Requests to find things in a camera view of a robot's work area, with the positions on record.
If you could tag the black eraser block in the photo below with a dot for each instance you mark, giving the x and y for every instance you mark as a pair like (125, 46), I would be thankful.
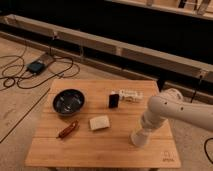
(113, 100)

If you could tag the blue power adapter box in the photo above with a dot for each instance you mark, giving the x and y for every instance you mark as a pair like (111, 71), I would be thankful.
(35, 67)

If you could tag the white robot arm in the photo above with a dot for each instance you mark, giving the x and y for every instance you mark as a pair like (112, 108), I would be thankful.
(170, 104)

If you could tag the reddish brown stick object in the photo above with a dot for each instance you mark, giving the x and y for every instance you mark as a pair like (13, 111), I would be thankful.
(68, 130)

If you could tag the wooden table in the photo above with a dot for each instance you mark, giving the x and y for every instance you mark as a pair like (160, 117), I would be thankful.
(105, 148)

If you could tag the white toy block object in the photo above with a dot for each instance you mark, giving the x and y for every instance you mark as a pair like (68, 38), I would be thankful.
(129, 95)

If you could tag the dark round bowl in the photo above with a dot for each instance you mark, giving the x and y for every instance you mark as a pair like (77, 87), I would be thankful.
(68, 102)

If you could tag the white rectangular sponge block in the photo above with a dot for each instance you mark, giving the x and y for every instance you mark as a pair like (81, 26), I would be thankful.
(99, 122)

